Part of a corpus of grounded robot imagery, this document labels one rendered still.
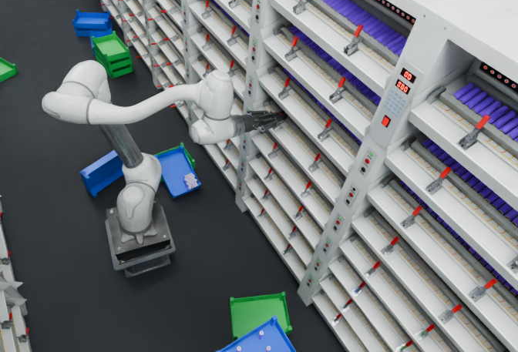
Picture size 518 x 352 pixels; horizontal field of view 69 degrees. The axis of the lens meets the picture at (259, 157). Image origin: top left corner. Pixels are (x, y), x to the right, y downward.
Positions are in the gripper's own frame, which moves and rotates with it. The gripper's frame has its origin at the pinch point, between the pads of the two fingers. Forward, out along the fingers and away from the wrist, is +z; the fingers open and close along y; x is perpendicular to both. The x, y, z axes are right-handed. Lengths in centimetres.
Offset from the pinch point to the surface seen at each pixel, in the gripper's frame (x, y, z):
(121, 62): -87, -187, -5
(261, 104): -5.4, -15.7, 2.5
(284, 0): 48.0, -8.3, -8.5
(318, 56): 34.1, 7.6, 1.2
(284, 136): -7.3, 5.9, 1.6
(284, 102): 10.5, 2.9, -2.8
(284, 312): -98, 50, 2
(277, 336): -70, 64, -22
